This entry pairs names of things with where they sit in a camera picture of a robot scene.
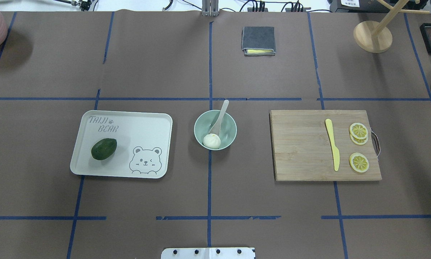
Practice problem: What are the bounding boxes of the white ceramic spoon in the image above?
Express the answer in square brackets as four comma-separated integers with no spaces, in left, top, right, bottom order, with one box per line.
[209,100,229,136]

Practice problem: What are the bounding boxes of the white steamed bun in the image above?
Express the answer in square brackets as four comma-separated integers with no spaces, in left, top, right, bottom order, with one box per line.
[203,134,221,149]

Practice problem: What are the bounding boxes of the light green bowl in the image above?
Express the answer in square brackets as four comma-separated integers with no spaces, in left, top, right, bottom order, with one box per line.
[193,110,237,151]

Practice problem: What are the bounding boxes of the white bear serving tray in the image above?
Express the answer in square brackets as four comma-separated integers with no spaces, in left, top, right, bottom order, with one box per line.
[70,110,173,179]

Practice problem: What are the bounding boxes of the wooden cutting board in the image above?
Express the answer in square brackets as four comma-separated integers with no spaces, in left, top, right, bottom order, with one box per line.
[270,110,382,181]

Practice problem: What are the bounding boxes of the grey folded cloth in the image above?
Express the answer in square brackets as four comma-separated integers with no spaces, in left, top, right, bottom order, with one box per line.
[241,26,276,56]

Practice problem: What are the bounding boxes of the green avocado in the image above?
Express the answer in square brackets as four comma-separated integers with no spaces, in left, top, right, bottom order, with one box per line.
[91,138,118,160]

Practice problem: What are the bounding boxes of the yellow plastic knife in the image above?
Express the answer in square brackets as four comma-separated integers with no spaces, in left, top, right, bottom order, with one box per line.
[324,118,340,172]

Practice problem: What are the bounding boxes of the upper lemon slice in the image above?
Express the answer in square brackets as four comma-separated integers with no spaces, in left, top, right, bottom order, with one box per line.
[349,122,369,140]

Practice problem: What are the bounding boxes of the lemon slice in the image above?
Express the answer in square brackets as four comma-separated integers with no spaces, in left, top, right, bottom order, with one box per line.
[349,122,369,140]
[349,153,369,173]

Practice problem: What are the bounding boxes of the hidden lemon slice underneath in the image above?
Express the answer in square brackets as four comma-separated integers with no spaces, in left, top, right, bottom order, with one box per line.
[350,135,368,145]

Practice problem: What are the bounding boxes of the lower lemon slice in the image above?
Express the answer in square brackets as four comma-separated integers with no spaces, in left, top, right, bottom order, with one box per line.
[349,153,369,173]

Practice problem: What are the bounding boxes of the wooden mug tree stand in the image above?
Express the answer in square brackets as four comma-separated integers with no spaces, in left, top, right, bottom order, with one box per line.
[353,0,430,54]

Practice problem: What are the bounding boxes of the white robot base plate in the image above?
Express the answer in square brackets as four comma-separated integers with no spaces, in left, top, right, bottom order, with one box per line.
[161,247,256,259]

